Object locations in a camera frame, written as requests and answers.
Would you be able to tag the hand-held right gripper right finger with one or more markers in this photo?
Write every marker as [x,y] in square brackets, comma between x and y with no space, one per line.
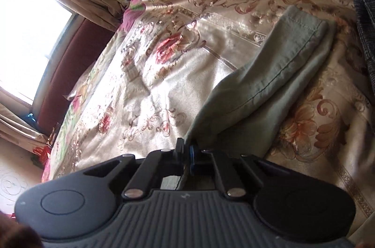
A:
[192,158]

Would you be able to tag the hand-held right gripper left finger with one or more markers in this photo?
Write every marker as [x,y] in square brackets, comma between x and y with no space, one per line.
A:
[179,160]

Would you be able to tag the grey-green pants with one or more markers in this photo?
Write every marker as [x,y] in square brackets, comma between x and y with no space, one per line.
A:
[263,84]

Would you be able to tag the person's right forearm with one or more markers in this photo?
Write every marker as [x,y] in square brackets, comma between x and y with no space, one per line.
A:
[17,232]

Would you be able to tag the floral satin bedspread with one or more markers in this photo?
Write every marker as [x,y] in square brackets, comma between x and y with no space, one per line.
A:
[175,75]

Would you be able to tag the dark red upholstered panel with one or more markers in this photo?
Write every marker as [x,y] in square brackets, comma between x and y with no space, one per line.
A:
[73,66]

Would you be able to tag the bright window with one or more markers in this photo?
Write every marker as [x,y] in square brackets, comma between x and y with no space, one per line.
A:
[29,37]

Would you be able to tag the dark grey knit cloth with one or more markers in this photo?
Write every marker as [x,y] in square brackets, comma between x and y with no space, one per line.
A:
[364,2]

